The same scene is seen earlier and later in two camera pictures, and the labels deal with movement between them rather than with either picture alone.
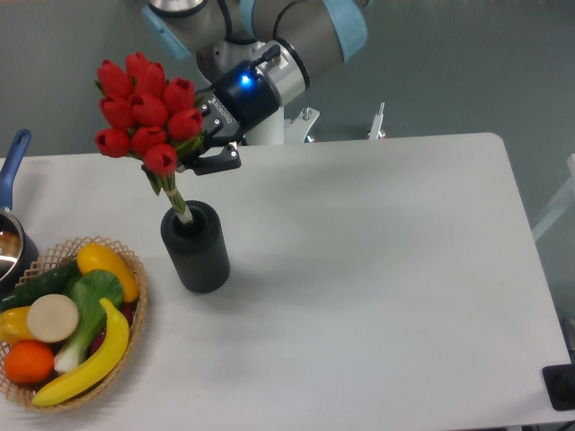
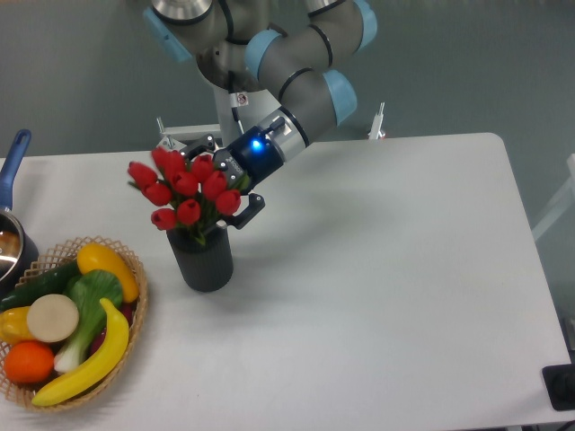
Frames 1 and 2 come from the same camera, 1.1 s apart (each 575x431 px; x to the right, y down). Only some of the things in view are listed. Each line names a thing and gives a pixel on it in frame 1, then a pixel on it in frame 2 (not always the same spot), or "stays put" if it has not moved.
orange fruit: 29,361 stays put
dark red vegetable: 128,311 stays put
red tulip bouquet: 146,117 to 195,192
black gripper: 243,99 to 256,154
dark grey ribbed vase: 199,250 stays put
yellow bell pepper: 13,325 stays put
